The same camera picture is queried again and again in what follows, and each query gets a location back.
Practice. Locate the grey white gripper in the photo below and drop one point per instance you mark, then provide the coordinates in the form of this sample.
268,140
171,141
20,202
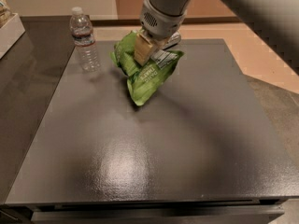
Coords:
159,23

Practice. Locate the green rice chip bag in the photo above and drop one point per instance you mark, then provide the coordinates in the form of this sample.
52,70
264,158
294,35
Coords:
143,81

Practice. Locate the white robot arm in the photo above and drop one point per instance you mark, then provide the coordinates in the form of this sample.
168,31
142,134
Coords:
276,22

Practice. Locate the clear plastic water bottle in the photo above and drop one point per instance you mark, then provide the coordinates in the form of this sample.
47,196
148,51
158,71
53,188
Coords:
81,30

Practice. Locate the white box at left edge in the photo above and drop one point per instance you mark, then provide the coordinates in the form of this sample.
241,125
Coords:
11,28

